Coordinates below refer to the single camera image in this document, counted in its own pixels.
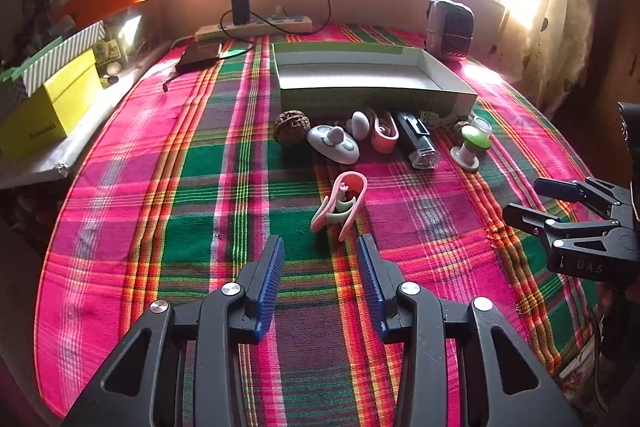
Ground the white power strip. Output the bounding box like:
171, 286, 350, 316
194, 16, 314, 42

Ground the striped green white box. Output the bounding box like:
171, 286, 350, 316
1, 20, 105, 100

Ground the green top white stand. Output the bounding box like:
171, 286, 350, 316
449, 124, 491, 172

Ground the pink clip with green insert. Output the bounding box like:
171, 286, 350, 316
310, 171, 368, 243

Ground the yellow box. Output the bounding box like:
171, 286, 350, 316
1, 49, 103, 159

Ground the cream dotted curtain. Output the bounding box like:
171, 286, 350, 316
487, 0, 598, 118

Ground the small white egg gadget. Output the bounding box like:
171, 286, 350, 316
346, 110, 370, 142

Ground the small silver black heater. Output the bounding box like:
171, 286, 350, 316
424, 0, 474, 61

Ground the pink carabiner clip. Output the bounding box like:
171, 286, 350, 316
366, 108, 399, 155

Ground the pink green plaid bedsheet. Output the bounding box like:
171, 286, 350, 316
34, 22, 601, 427

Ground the black smartphone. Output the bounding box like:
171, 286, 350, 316
175, 41, 222, 75

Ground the shallow green white cardboard box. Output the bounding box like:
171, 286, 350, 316
271, 41, 477, 119

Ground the grey usb cable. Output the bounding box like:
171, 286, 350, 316
418, 108, 458, 130

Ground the small clear round jar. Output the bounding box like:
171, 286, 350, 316
470, 115, 492, 136

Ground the black charger adapter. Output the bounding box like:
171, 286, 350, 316
231, 0, 250, 26

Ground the white panda face gadget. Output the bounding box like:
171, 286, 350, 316
307, 124, 360, 165

